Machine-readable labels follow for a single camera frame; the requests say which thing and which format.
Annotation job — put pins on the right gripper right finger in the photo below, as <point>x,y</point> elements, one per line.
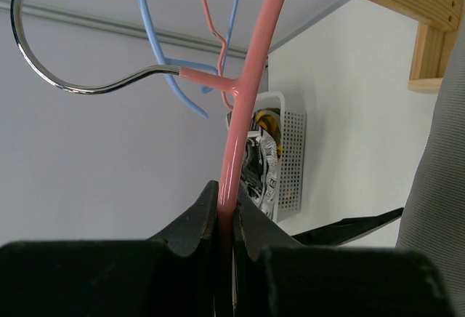
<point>276,275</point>

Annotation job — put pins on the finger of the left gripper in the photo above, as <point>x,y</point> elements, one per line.
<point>347,229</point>

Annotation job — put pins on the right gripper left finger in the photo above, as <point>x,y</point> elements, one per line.
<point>168,274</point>

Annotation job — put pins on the grey trousers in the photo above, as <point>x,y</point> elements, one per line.
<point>434,218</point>

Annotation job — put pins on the pink trouser hanger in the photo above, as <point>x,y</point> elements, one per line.
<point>244,90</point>

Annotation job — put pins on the blue hanger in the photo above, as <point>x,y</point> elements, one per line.
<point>157,49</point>

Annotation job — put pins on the white plastic basket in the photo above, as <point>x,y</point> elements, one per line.
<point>293,119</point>

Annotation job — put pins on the black white printed cloth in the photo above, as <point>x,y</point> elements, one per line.
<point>259,172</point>

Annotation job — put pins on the yellow cloth in basket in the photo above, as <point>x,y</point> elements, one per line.
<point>269,120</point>

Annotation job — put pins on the pink wire hanger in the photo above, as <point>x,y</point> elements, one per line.
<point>220,38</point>

